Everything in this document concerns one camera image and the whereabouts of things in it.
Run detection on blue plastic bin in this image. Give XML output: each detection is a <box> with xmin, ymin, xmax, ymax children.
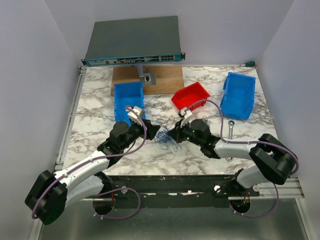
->
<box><xmin>114</xmin><ymin>81</ymin><xmax>145</xmax><ymax>126</ymax></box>
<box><xmin>220</xmin><ymin>72</ymin><xmax>256</xmax><ymax>121</ymax></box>

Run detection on blue purple cables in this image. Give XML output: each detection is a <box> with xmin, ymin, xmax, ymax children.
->
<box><xmin>154</xmin><ymin>124</ymin><xmax>183</xmax><ymax>153</ymax></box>

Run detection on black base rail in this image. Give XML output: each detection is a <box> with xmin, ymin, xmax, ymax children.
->
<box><xmin>89</xmin><ymin>173</ymin><xmax>260</xmax><ymax>209</ymax></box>

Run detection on red plastic bin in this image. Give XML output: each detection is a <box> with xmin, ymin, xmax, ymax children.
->
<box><xmin>171</xmin><ymin>81</ymin><xmax>210</xmax><ymax>110</ymax></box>

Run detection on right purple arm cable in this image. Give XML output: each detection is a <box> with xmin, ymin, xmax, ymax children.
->
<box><xmin>181</xmin><ymin>99</ymin><xmax>300</xmax><ymax>218</ymax></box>

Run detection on left blue plastic bin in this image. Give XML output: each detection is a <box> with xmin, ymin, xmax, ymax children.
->
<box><xmin>114</xmin><ymin>81</ymin><xmax>145</xmax><ymax>126</ymax></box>

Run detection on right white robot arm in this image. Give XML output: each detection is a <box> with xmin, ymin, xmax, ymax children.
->
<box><xmin>168</xmin><ymin>119</ymin><xmax>298</xmax><ymax>196</ymax></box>

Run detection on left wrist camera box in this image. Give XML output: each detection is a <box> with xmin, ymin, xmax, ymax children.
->
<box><xmin>126</xmin><ymin>106</ymin><xmax>145</xmax><ymax>126</ymax></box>

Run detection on wooden board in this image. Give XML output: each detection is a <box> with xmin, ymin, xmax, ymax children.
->
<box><xmin>110</xmin><ymin>65</ymin><xmax>185</xmax><ymax>96</ymax></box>

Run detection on grey network switch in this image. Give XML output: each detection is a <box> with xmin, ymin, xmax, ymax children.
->
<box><xmin>81</xmin><ymin>16</ymin><xmax>186</xmax><ymax>67</ymax></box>

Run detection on silver ratchet wrench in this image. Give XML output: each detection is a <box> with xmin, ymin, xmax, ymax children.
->
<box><xmin>226</xmin><ymin>120</ymin><xmax>235</xmax><ymax>162</ymax></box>

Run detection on right blue plastic bin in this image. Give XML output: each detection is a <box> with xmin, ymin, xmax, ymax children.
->
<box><xmin>220</xmin><ymin>72</ymin><xmax>256</xmax><ymax>121</ymax></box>

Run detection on grey metal stand bracket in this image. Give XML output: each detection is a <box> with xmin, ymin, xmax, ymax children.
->
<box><xmin>136</xmin><ymin>63</ymin><xmax>156</xmax><ymax>86</ymax></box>

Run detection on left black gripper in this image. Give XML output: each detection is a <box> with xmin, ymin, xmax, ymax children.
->
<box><xmin>120</xmin><ymin>119</ymin><xmax>160</xmax><ymax>151</ymax></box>

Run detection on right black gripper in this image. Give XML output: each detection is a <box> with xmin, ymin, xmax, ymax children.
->
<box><xmin>167</xmin><ymin>118</ymin><xmax>203</xmax><ymax>147</ymax></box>

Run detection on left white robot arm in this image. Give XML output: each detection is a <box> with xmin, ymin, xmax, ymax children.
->
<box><xmin>24</xmin><ymin>119</ymin><xmax>160</xmax><ymax>225</ymax></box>

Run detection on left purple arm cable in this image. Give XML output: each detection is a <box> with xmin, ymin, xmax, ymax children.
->
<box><xmin>31</xmin><ymin>106</ymin><xmax>147</xmax><ymax>220</ymax></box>

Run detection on green handled screwdriver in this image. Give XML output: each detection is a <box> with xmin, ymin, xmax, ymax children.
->
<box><xmin>240</xmin><ymin>61</ymin><xmax>256</xmax><ymax>68</ymax></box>

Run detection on aluminium frame rail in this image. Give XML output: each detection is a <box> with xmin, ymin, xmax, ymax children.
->
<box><xmin>54</xmin><ymin>66</ymin><xmax>87</xmax><ymax>171</ymax></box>

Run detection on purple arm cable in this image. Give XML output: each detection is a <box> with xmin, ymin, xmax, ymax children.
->
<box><xmin>31</xmin><ymin>106</ymin><xmax>147</xmax><ymax>220</ymax></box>
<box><xmin>181</xmin><ymin>99</ymin><xmax>300</xmax><ymax>218</ymax></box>

